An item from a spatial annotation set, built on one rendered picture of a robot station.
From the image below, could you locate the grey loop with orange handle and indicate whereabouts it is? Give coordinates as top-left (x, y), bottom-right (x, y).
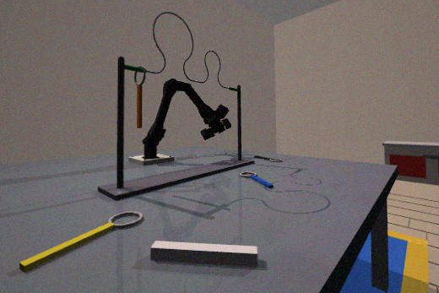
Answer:
top-left (134, 65), bottom-right (145, 128)

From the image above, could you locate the yellow handled loop tool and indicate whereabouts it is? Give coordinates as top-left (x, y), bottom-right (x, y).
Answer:
top-left (19, 211), bottom-right (144, 272)

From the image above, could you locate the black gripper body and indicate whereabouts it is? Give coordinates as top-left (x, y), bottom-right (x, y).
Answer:
top-left (200, 118), bottom-right (231, 140)

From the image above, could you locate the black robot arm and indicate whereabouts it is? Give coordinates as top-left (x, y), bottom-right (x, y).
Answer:
top-left (142, 79), bottom-right (229, 160)

